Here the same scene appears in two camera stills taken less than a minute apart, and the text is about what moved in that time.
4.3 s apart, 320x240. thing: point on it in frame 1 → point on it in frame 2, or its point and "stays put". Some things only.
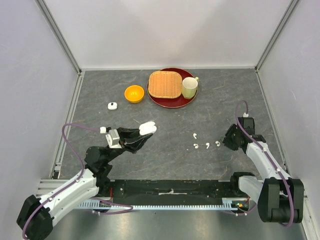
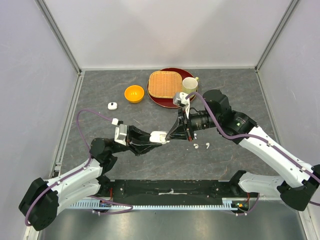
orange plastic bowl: [134, 93] stays put
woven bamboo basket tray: [165, 84] stays put
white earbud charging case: [147, 128] → [158, 136]
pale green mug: [189, 85] stays put
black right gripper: [226, 138] → [182, 121]
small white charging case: [112, 106] stays put
